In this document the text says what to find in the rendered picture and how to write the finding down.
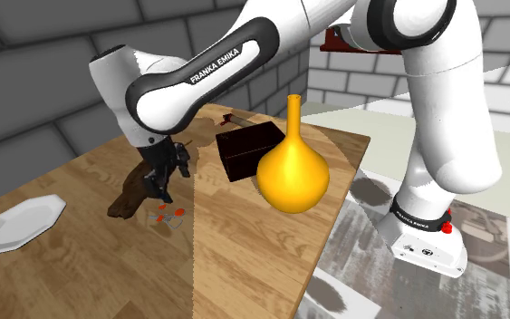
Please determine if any red wall shelf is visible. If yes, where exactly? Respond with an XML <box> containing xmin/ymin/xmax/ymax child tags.
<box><xmin>319</xmin><ymin>24</ymin><xmax>404</xmax><ymax>56</ymax></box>

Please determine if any white octagonal plate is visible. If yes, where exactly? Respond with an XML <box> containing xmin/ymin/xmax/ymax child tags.
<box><xmin>0</xmin><ymin>193</ymin><xmax>68</xmax><ymax>257</ymax></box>

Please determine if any yellow long-necked vase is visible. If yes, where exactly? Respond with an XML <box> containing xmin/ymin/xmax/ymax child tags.
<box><xmin>255</xmin><ymin>93</ymin><xmax>331</xmax><ymax>215</ymax></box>

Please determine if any patterned grey robot stand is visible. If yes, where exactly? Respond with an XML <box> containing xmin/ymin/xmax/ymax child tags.
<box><xmin>293</xmin><ymin>167</ymin><xmax>510</xmax><ymax>319</ymax></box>

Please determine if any dark brown box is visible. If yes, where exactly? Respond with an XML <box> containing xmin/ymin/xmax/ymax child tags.
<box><xmin>215</xmin><ymin>121</ymin><xmax>287</xmax><ymax>183</ymax></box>

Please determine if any wooden table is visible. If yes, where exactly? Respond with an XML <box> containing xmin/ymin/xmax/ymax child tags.
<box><xmin>0</xmin><ymin>101</ymin><xmax>372</xmax><ymax>319</ymax></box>

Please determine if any tan stick with red end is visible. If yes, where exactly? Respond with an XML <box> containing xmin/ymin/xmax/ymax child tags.
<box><xmin>220</xmin><ymin>112</ymin><xmax>256</xmax><ymax>128</ymax></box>

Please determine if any brown driftwood piece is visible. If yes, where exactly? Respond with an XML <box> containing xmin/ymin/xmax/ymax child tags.
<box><xmin>106</xmin><ymin>160</ymin><xmax>159</xmax><ymax>220</ymax></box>

